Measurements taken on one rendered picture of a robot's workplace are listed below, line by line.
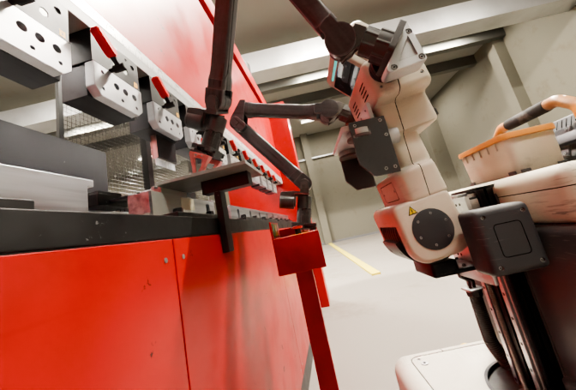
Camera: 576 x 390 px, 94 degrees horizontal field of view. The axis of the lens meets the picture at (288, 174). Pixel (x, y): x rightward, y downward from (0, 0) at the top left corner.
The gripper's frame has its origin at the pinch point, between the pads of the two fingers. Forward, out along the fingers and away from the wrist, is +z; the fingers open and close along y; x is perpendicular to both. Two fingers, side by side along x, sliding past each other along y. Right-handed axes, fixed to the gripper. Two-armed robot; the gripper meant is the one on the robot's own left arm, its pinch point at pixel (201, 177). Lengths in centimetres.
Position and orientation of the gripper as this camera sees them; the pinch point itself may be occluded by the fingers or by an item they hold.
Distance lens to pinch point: 86.7
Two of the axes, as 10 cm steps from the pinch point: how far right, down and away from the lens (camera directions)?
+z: -2.5, 9.6, -1.3
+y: -1.7, -1.7, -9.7
